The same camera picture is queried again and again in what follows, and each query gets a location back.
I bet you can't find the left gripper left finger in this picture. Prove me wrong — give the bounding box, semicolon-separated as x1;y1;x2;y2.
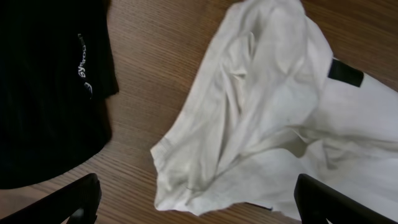
1;173;102;224

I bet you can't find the black garment with logo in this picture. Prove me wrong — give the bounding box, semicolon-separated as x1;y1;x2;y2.
1;0;119;189

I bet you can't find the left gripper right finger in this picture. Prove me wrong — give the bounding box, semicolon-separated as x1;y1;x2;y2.
294;174;397;224

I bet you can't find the white t-shirt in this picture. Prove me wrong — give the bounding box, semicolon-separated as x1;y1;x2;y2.
151;0;397;220

